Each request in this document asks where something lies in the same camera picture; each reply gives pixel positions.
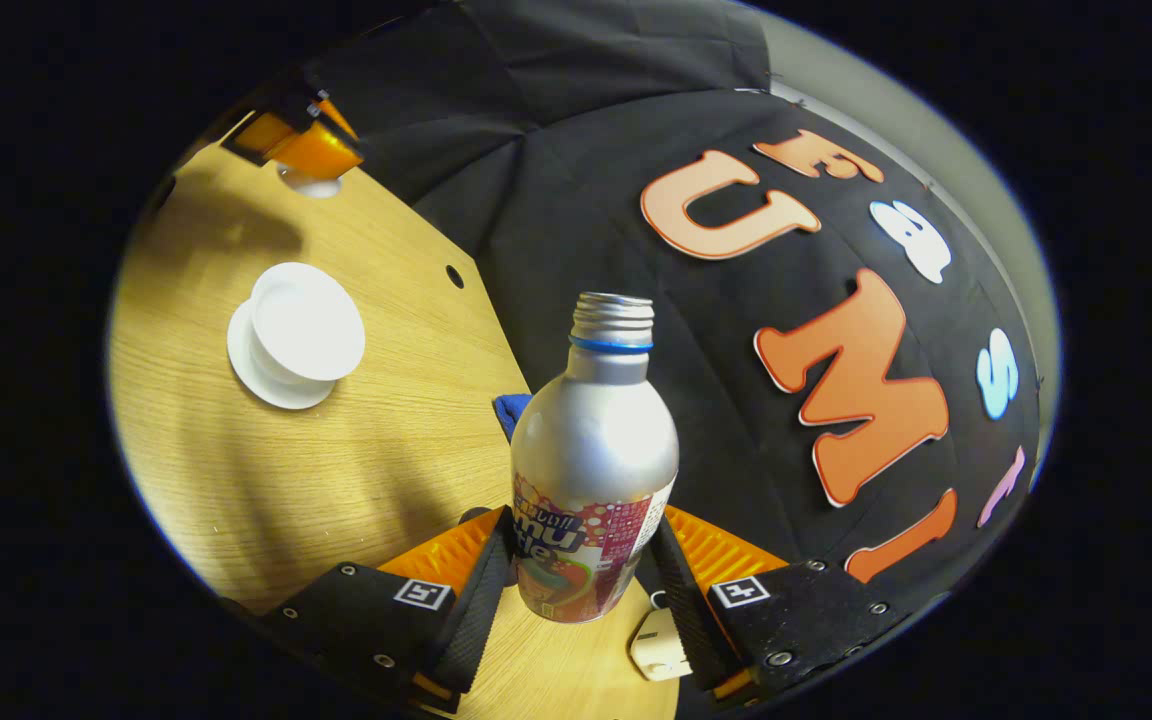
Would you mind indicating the white toaster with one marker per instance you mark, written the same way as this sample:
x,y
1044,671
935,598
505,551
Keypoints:
x,y
658,645

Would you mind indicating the white saucer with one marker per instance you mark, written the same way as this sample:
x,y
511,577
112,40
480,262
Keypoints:
x,y
261,385

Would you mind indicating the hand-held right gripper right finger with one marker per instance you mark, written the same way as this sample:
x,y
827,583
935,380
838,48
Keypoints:
x,y
686,620

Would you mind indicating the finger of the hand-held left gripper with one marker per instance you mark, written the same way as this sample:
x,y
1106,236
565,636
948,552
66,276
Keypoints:
x,y
261,132
321,150

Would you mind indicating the silver water bottle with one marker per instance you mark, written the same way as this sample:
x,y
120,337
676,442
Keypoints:
x,y
591,450

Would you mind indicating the blue cloth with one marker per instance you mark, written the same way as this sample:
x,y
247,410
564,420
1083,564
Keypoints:
x,y
513,412

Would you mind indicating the white teacup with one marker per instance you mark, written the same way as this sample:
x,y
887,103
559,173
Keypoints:
x,y
306,320

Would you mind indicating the black backdrop cloth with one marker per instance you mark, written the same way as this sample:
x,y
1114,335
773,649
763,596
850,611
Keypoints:
x,y
616,200

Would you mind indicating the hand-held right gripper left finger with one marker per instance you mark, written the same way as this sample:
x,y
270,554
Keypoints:
x,y
476,620

